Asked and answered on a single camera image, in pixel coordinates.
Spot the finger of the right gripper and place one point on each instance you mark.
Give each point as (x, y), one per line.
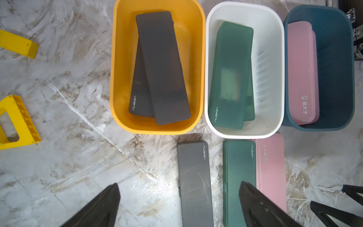
(354, 192)
(324, 212)

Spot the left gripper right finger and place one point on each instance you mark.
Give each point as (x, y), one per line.
(260, 211)

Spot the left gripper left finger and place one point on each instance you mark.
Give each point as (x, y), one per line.
(100, 212)

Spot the pink pencil case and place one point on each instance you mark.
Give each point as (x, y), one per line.
(316, 83)
(270, 169)
(301, 88)

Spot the dark grey pencil case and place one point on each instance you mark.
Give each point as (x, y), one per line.
(163, 67)
(195, 184)

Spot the black pencil case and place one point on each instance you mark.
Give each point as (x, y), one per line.
(140, 99)

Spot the light green pencil case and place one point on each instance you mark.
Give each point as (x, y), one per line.
(230, 76)

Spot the white storage box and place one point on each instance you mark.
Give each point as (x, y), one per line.
(267, 61)

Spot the dark teal storage box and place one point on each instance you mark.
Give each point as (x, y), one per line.
(335, 64)

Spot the yellow storage box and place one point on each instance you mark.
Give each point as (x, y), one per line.
(190, 29)

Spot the yellow triangular block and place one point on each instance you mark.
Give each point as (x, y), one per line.
(23, 124)

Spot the black briefcase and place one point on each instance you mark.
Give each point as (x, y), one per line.
(354, 12)

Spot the small yellow block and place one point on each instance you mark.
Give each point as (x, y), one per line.
(18, 44)

